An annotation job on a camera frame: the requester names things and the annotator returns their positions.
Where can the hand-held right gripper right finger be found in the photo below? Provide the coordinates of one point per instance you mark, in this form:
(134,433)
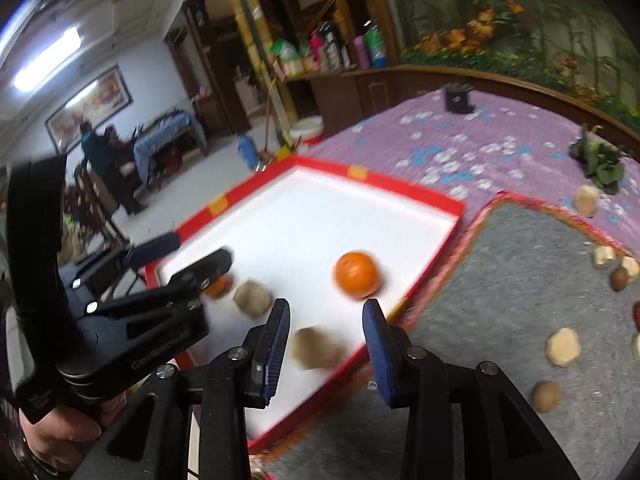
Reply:
(377,355)

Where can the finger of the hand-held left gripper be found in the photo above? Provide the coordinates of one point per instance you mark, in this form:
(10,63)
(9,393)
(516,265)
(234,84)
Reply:
(155,250)
(205,270)

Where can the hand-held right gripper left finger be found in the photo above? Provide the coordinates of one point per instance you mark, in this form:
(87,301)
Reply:
(277,355)

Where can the small orange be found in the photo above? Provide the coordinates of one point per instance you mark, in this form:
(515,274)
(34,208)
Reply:
(220,289)

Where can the large orange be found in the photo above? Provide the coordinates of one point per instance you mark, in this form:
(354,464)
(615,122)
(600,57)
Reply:
(357,275)

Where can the red box with white inside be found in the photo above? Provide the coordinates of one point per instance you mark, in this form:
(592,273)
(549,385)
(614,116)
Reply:
(300,220)

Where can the person's left hand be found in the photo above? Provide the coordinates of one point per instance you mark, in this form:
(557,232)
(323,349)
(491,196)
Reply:
(60,435)

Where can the table with blue cloth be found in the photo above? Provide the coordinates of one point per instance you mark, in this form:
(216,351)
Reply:
(165,135)

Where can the blue container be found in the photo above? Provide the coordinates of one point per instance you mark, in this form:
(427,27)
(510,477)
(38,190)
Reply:
(247,152)

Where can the grey mat with red border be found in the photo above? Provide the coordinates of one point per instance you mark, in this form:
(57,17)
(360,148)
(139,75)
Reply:
(500,285)

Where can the white bucket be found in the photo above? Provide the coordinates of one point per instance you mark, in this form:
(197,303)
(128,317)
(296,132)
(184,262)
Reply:
(306,132)

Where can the brown walnut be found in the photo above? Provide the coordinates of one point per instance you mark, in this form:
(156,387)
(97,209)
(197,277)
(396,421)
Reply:
(546,397)

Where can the beige round bun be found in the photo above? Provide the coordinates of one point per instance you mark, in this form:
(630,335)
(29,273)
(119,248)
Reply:
(563,347)

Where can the ceiling light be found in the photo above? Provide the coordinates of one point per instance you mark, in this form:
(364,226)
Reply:
(47,57)

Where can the purple floral tablecloth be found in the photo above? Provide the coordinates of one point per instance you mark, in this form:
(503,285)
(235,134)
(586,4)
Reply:
(450,135)

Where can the green packet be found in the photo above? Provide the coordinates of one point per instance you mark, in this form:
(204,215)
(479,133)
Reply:
(285,50)

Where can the brown chestnut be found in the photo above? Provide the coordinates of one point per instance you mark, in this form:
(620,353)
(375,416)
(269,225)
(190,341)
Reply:
(619,279)

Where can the red date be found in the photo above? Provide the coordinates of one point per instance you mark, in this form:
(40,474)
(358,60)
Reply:
(636,316)

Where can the pink bottle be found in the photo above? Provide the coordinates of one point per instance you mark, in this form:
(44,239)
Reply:
(361,52)

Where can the small black box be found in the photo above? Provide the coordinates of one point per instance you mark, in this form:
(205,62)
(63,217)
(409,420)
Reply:
(459,97)

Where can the green patterned bottle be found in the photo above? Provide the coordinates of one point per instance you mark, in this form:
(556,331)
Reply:
(375,42)

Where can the green leafy vegetable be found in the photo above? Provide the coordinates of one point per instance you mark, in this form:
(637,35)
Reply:
(600,162)

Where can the framed wall painting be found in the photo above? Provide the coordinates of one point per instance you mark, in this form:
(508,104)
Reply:
(90,105)

